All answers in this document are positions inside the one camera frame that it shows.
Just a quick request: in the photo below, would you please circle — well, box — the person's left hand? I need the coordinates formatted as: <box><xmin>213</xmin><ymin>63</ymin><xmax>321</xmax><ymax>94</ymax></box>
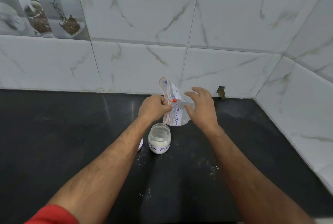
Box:
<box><xmin>138</xmin><ymin>95</ymin><xmax>173</xmax><ymax>128</ymax></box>

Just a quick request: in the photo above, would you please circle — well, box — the person's right hand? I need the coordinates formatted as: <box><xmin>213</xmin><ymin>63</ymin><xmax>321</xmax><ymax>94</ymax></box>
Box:
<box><xmin>184</xmin><ymin>86</ymin><xmax>220</xmax><ymax>133</ymax></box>

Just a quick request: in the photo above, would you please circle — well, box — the clear zip bag with powder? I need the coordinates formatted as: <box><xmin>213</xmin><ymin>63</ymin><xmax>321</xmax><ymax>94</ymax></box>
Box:
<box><xmin>157</xmin><ymin>77</ymin><xmax>195</xmax><ymax>127</ymax></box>

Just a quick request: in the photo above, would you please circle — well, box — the person's right forearm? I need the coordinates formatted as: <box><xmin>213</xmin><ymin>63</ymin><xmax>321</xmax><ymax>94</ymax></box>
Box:
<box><xmin>201</xmin><ymin>125</ymin><xmax>317</xmax><ymax>224</ymax></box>

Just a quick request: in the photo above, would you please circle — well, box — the person's left forearm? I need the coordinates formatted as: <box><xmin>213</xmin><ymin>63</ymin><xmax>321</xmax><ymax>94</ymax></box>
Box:
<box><xmin>46</xmin><ymin>116</ymin><xmax>157</xmax><ymax>224</ymax></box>

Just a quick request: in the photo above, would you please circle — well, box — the glass jar with handwritten label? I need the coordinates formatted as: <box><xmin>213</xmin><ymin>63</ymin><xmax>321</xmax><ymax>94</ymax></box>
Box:
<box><xmin>148</xmin><ymin>123</ymin><xmax>172</xmax><ymax>155</ymax></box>

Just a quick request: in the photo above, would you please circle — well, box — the white milk powder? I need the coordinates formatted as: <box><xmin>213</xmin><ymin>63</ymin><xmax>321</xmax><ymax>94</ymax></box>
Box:
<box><xmin>149</xmin><ymin>140</ymin><xmax>171</xmax><ymax>154</ymax></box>

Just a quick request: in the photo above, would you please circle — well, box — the red shirt sleeve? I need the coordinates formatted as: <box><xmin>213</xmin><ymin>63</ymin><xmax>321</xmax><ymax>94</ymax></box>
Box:
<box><xmin>24</xmin><ymin>205</ymin><xmax>80</xmax><ymax>224</ymax></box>

